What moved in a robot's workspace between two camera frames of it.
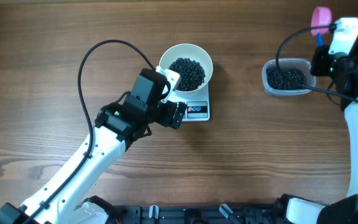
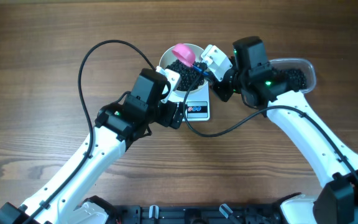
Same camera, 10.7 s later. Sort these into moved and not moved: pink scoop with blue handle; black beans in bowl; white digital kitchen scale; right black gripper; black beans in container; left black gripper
Moved: pink scoop with blue handle; right black gripper
Not moved: black beans in bowl; black beans in container; left black gripper; white digital kitchen scale
